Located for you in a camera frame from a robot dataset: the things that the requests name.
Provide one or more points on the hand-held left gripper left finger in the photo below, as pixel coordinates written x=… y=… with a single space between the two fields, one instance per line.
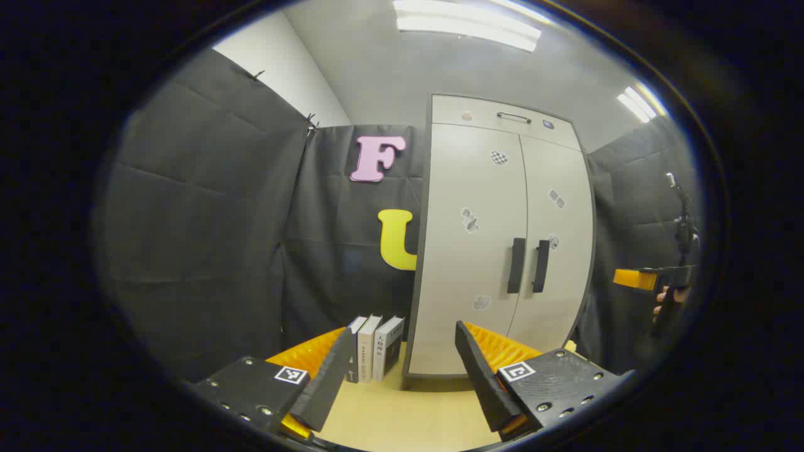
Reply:
x=330 y=376

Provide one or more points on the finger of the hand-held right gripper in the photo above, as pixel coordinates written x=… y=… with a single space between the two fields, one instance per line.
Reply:
x=631 y=279

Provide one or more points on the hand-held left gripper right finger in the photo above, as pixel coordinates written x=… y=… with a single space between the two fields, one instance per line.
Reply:
x=480 y=376

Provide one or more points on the grey double-door shoe cabinet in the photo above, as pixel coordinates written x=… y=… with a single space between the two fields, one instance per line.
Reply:
x=477 y=110

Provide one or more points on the dark blue book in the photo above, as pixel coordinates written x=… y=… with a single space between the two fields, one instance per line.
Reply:
x=353 y=351

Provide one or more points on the white book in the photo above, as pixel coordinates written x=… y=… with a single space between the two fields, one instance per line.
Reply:
x=367 y=351

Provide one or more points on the grey and black book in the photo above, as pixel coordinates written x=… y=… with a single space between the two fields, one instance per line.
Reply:
x=388 y=348

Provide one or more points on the small ceiling light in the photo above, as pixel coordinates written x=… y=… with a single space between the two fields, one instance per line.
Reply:
x=641 y=103

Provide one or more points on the black backdrop cloth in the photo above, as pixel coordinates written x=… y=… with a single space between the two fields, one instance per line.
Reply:
x=207 y=238

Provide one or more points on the large ceiling light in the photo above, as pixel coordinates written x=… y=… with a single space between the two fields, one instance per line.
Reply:
x=465 y=25

